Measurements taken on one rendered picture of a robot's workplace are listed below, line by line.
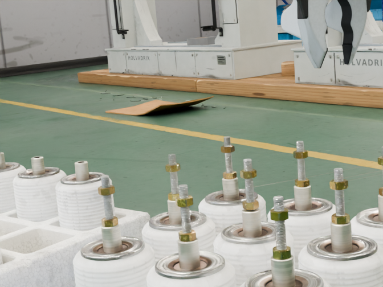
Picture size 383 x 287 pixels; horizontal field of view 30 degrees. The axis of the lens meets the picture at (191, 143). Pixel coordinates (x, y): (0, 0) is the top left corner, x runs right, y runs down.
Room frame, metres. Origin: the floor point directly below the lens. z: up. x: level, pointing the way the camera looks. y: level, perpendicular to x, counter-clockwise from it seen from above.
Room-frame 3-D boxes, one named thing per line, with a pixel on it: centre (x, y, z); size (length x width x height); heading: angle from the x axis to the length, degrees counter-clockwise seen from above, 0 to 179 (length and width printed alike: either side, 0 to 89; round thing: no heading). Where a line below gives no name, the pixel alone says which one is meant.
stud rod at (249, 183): (0.82, -0.06, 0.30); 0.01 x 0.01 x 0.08
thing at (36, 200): (1.26, 0.28, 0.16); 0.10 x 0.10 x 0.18
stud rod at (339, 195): (0.74, -0.15, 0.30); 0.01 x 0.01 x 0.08
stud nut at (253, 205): (0.82, -0.06, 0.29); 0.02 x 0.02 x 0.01; 46
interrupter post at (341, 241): (0.74, -0.15, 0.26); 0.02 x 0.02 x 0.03
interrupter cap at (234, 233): (0.82, -0.06, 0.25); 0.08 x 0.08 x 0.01
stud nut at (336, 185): (0.74, -0.15, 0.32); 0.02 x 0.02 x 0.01; 85
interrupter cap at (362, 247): (0.74, -0.15, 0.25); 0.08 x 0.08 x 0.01
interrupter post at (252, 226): (0.82, -0.06, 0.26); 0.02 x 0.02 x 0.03
